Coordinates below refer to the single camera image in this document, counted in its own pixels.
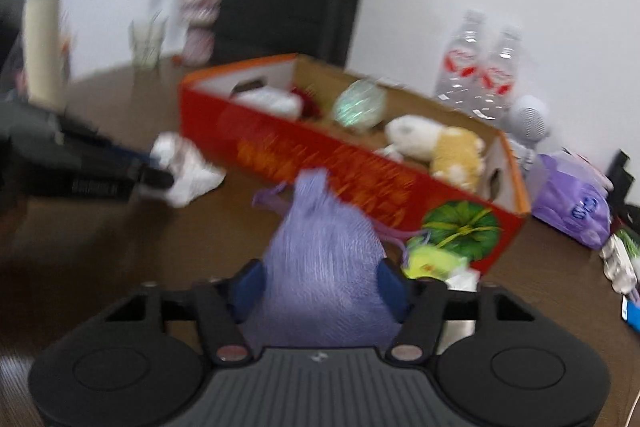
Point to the yellow white plush hamster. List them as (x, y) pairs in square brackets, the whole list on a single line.
[(450, 147)]

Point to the red cardboard box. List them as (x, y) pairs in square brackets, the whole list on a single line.
[(320, 157)]

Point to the white robot-shaped speaker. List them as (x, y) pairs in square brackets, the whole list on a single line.
[(530, 117)]

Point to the small white block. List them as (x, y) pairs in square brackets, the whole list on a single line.
[(460, 280)]

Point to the purple fabric pouch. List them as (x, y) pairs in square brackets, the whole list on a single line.
[(325, 267)]

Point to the clear plastic water bottle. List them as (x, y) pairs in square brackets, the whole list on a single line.
[(500, 77), (460, 62)]

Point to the red rose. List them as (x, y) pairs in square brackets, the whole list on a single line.
[(307, 102)]

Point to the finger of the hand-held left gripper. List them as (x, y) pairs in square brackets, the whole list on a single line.
[(155, 178), (110, 147)]

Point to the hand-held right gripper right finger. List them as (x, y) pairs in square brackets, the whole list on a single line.
[(392, 292)]

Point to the purple tissue pack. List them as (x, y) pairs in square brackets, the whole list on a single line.
[(570, 202)]

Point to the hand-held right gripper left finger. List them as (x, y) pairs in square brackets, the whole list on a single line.
[(247, 292)]

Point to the black rectangular device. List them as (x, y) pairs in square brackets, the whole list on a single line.
[(622, 177)]

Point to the clear glass cup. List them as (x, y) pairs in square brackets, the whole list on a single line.
[(147, 42)]

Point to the pink textured vase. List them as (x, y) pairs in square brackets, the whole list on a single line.
[(202, 2)]

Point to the blue tube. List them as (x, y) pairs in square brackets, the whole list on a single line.
[(631, 314)]

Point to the cream thermos bottle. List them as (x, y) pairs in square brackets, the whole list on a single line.
[(45, 42)]

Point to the large white tissue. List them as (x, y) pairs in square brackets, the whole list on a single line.
[(190, 172)]

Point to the iridescent plastic bag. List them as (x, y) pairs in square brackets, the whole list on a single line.
[(360, 104)]

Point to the yellow green small pouch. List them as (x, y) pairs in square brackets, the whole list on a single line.
[(430, 257)]

